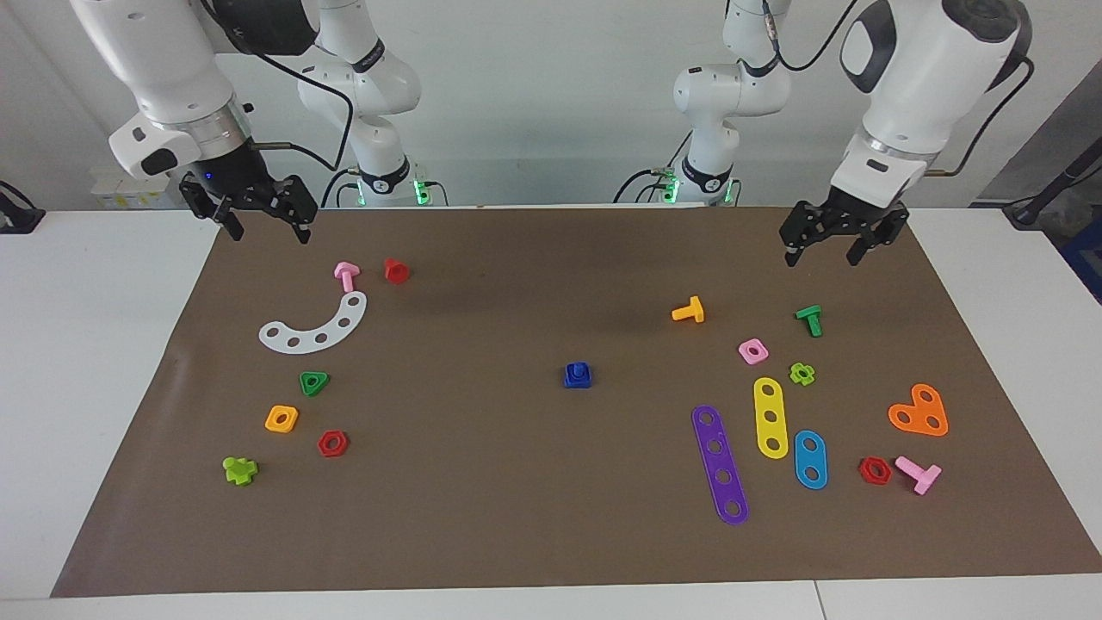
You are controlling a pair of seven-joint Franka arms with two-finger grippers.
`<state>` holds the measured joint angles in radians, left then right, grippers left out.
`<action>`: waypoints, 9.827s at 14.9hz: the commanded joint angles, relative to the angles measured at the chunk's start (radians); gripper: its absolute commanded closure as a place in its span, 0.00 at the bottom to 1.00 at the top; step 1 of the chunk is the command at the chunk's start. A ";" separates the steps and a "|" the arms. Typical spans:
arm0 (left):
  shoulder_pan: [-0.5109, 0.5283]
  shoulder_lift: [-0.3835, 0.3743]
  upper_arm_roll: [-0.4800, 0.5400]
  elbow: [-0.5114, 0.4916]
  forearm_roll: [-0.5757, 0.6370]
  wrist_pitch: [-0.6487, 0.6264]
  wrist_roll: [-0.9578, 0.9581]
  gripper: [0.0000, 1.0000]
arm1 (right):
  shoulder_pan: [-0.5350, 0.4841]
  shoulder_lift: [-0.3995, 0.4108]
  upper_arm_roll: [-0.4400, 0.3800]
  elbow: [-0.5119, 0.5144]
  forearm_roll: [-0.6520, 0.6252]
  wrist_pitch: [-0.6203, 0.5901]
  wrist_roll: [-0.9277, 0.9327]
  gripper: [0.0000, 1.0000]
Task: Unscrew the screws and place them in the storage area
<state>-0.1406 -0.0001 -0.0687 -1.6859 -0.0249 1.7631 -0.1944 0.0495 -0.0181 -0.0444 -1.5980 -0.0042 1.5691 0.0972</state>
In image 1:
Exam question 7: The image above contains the black stand pole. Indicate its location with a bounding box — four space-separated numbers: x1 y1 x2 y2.
1003 142 1102 229

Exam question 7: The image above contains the black base cable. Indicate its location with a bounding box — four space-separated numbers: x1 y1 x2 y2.
321 166 362 208
613 168 681 206

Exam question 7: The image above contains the black device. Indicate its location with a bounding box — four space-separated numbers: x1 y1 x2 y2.
0 181 46 235

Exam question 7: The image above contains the blue two-hole strip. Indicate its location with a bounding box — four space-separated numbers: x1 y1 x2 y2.
793 430 829 491

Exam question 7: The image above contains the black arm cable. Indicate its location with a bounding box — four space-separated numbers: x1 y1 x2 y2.
762 0 1036 178
202 0 356 173

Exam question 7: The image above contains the brown table mat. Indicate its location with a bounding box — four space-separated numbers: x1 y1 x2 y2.
50 205 1102 598

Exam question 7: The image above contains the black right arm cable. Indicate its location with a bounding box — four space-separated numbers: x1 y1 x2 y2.
202 0 356 173

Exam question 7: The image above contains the orange three-hole corner plate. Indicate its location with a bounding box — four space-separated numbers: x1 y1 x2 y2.
888 383 950 437

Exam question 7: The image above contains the blue crate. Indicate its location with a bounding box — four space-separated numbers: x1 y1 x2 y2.
1061 220 1102 304

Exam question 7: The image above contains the black right base cable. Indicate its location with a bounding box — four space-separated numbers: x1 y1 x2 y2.
321 166 362 208

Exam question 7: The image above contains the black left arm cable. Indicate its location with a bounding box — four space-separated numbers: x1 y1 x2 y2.
762 0 1036 178

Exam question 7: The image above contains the black left base cable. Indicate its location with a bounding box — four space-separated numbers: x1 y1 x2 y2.
613 168 681 206

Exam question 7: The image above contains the white curved five-hole plate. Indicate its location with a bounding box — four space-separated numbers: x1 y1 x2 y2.
258 291 368 355

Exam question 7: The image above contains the yellow three-hole strip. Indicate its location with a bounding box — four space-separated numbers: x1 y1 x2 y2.
753 377 789 460

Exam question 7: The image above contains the purple four-hole strip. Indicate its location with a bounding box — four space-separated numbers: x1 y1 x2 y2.
691 405 750 526

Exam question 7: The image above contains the white box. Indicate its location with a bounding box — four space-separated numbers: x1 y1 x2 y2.
90 168 186 210

